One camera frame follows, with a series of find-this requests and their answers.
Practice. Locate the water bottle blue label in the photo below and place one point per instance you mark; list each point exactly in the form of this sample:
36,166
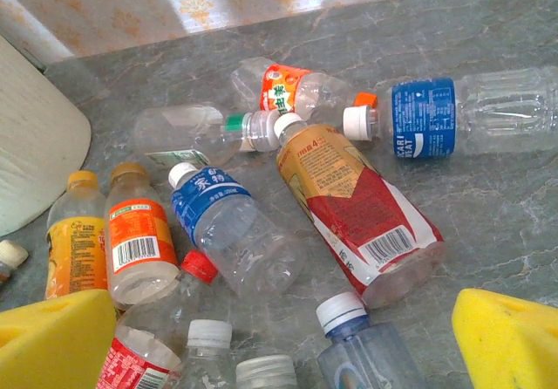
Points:
209,193

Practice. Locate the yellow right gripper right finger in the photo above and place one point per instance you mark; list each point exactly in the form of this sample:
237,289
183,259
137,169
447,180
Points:
505,341

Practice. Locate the small bottle yellow label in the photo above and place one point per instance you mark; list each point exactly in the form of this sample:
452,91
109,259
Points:
76,249

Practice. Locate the white plastic bin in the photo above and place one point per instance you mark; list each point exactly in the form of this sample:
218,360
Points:
35,145

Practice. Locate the clear bottle blue Pocari label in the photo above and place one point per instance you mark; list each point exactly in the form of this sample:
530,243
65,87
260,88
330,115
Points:
423,118

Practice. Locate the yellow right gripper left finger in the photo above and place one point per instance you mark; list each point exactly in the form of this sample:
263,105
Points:
52,341

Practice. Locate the clear bottle orange label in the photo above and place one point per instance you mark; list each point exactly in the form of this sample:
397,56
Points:
279,88

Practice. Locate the clear bottle white cap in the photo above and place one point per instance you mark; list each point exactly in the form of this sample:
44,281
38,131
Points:
209,334

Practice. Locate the clear bottle green neck band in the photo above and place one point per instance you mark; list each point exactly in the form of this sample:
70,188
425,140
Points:
183,127

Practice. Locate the large bottle red gold label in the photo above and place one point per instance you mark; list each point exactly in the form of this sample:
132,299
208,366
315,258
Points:
349,197

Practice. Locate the clear bottle grey ribbed cap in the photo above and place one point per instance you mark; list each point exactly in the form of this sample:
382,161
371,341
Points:
266,369

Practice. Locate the blue tinted bottle white cap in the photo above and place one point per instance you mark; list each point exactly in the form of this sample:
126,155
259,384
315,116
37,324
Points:
344,310

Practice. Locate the small bottle orange barcode label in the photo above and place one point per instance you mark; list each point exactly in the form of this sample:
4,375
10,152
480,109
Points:
139,232

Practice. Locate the clear bottle red cap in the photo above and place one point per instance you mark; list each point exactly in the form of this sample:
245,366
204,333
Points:
198,267

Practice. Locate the small bottle cream cap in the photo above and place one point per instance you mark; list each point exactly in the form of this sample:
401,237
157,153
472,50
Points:
11,254

